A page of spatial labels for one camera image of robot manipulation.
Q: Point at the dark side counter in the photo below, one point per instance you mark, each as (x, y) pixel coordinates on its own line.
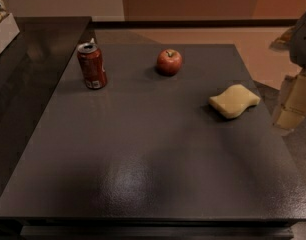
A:
(30, 69)

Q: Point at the yellow sponge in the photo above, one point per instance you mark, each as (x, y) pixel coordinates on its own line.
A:
(234, 101)

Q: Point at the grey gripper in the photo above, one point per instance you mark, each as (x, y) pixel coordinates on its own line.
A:
(303, 42)

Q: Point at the red apple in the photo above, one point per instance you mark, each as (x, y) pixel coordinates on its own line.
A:
(169, 62)

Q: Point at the white box on counter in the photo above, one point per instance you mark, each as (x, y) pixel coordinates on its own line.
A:
(8, 31)

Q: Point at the red coke can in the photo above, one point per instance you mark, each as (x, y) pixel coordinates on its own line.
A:
(92, 65)

